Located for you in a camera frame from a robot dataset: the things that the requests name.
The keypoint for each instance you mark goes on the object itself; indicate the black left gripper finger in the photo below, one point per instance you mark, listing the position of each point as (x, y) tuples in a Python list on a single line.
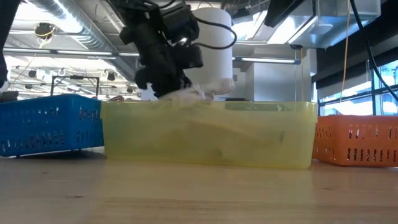
[(144, 79), (171, 88)]

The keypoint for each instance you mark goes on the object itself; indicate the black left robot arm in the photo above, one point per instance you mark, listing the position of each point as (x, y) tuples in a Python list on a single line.
[(136, 9)]

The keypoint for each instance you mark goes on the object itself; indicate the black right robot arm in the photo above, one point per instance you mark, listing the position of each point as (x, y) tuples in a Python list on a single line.
[(280, 9)]

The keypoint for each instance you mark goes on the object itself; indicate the yellow translucent plastic bin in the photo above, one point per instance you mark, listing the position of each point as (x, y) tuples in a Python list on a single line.
[(217, 140)]

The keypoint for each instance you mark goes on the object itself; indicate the black metal rack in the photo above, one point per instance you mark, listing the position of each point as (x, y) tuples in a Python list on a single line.
[(74, 77)]

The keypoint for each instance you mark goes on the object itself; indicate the long ceiling light tube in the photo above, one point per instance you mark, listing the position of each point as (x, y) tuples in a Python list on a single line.
[(264, 59)]

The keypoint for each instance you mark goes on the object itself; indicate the blue plastic basket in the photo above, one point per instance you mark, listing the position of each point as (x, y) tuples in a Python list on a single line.
[(46, 124)]

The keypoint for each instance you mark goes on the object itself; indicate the orange plastic basket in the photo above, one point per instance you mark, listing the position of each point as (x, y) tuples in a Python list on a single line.
[(357, 140)]

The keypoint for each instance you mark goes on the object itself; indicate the silver ventilation duct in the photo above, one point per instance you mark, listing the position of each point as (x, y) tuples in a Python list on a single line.
[(102, 37)]

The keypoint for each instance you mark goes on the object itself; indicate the black ceiling camera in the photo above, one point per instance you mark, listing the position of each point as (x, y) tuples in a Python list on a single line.
[(296, 46)]

